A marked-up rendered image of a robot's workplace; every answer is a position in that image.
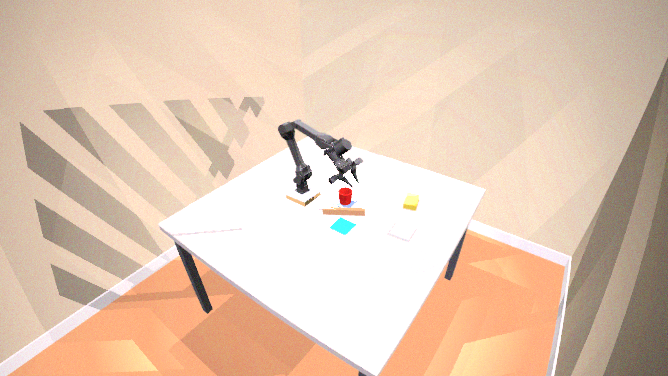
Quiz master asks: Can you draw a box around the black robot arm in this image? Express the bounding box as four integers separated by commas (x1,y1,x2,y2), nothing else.
278,119,353,195

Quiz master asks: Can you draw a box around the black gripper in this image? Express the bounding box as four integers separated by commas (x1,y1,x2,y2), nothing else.
328,156,363,188

